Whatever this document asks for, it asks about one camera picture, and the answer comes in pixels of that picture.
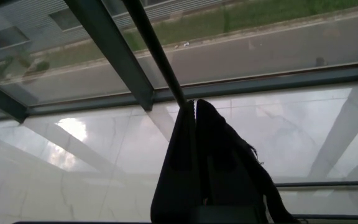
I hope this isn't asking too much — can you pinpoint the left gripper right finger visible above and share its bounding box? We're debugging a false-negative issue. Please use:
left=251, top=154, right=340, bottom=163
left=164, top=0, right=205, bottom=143
left=196, top=98, right=265, bottom=216

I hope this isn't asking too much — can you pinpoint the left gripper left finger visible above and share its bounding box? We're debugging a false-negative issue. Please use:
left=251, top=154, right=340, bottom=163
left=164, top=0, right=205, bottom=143
left=150, top=100, right=203, bottom=223

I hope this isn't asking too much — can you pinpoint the black garment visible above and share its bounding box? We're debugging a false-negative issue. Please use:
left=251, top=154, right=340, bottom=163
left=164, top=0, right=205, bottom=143
left=196, top=98, right=301, bottom=223

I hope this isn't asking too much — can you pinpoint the black clothes rack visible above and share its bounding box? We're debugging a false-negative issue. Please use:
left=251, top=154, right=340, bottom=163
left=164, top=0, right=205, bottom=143
left=121, top=0, right=358, bottom=222

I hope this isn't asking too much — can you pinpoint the window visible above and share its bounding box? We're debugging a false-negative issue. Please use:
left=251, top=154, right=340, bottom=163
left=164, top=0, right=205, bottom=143
left=0, top=0, right=358, bottom=124

